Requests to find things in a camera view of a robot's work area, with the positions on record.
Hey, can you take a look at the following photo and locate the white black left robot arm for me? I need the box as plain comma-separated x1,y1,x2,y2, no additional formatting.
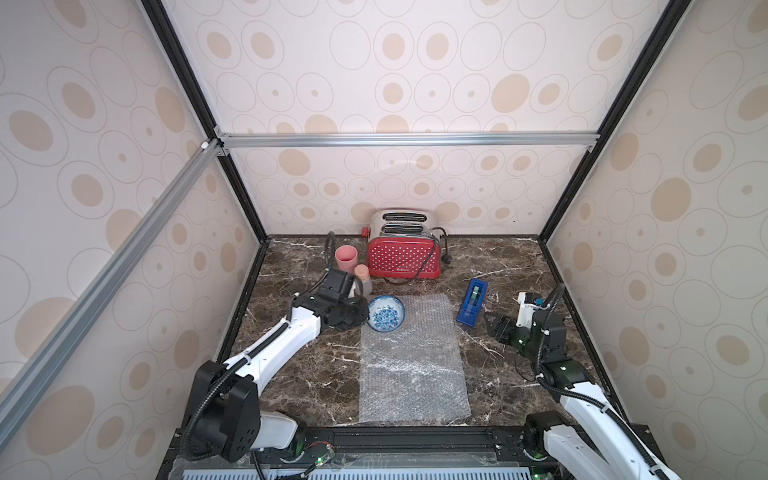
180,268,369,462

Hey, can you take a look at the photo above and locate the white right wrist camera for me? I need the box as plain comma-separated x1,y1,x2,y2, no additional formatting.
516,292,548,330

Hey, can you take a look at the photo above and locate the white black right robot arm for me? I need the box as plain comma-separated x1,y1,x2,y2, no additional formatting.
485,304,679,479

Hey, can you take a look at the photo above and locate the blue tape dispenser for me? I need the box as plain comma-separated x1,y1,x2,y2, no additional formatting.
456,278,488,328

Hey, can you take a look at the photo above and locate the small bottle with peach cap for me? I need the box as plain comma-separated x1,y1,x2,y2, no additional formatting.
354,264,372,299

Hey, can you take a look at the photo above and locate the horizontal aluminium frame bar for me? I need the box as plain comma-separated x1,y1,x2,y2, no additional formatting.
220,131,600,149

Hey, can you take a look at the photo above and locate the black toaster power cable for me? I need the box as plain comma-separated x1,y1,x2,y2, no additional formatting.
383,226,452,286

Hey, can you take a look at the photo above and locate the left slanted aluminium frame bar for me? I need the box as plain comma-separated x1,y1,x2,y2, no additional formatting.
1,139,222,448

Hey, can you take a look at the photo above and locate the pink plastic cup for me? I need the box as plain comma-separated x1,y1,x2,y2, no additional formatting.
335,245,358,274

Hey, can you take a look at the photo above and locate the blue white patterned bowl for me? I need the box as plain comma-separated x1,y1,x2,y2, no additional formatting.
368,295,406,333

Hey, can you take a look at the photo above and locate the clear bubble wrap sheet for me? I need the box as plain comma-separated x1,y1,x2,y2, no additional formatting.
359,294,471,425

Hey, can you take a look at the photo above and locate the red polka dot toaster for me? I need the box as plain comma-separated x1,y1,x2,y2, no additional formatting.
362,208,445,280

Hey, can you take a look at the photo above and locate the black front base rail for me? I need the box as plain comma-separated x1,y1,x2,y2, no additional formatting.
157,424,674,480

